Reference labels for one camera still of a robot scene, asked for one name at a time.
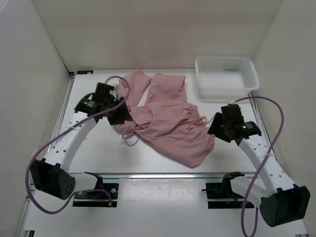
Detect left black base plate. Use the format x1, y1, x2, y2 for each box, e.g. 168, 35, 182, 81
73, 181, 119, 207

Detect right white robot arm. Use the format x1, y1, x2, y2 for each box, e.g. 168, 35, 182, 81
208, 104, 311, 227

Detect white plastic mesh basket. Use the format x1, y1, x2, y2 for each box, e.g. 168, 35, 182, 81
195, 56, 260, 98

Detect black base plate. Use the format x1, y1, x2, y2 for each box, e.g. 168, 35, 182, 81
201, 183, 243, 209
73, 181, 119, 207

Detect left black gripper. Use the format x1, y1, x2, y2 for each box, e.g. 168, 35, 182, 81
104, 96, 133, 125

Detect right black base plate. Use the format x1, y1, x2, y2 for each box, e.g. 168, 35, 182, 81
201, 183, 243, 209

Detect pink trousers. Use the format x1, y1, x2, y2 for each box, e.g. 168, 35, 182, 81
114, 70, 215, 168

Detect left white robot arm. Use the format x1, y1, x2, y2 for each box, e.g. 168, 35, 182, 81
30, 82, 131, 200

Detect black corner bracket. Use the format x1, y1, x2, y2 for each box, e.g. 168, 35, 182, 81
77, 70, 94, 75

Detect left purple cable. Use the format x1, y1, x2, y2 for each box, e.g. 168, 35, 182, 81
24, 76, 131, 214

